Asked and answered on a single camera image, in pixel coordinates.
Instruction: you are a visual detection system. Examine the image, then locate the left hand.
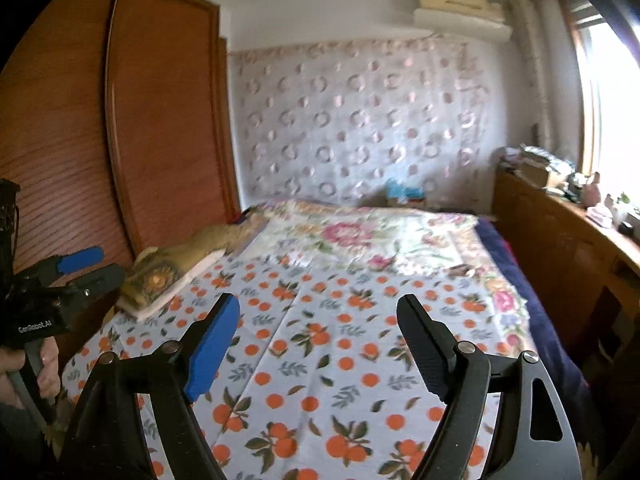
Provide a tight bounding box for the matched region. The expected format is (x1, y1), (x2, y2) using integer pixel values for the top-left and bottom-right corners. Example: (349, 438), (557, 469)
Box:
(0, 336), (62, 403)

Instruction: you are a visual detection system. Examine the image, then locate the circle patterned sheer curtain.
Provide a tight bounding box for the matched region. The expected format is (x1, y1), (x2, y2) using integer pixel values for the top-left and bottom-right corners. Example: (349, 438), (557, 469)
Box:
(229, 37), (509, 212)

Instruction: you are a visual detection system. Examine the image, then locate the golden brown patterned cloth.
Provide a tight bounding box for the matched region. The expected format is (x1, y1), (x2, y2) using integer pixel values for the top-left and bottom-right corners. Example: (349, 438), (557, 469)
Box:
(116, 214), (268, 320)

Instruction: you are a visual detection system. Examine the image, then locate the wooden wardrobe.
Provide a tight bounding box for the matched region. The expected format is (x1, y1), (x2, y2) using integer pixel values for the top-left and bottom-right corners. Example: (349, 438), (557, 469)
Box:
(1, 0), (241, 270)

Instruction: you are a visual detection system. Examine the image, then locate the orange print white cloth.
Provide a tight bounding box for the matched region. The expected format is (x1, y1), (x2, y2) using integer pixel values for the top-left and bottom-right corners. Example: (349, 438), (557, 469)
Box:
(62, 258), (530, 479)

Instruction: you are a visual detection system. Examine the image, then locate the navy blue blanket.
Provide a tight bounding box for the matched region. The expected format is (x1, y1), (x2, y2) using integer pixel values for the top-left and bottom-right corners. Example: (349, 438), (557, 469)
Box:
(475, 218), (589, 412)

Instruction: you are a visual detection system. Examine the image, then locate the stack of books and boxes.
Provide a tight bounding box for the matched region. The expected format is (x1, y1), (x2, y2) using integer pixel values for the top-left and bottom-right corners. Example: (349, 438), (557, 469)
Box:
(499, 144), (575, 188)

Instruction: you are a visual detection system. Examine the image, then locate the pink figurine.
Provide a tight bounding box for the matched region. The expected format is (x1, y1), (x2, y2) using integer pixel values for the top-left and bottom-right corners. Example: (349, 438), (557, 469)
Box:
(580, 171), (601, 208)

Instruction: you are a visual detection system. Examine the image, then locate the white air conditioner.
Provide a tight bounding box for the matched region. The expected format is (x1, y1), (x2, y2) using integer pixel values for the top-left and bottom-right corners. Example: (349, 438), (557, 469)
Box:
(413, 0), (513, 44)

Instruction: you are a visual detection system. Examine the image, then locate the window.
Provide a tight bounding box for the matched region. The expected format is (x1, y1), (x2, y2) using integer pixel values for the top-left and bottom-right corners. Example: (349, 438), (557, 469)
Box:
(560, 0), (639, 209)

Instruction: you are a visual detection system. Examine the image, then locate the blue tissue box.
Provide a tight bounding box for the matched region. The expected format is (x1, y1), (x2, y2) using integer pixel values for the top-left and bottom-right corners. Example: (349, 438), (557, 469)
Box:
(385, 179), (426, 209)

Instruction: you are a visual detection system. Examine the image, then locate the wooden side cabinet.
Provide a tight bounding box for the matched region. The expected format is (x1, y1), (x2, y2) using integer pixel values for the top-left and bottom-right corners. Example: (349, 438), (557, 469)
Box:
(491, 169), (640, 361)

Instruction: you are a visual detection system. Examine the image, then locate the floral quilt bedspread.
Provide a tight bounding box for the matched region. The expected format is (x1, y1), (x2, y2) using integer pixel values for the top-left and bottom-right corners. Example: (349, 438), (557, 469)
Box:
(242, 200), (535, 356)

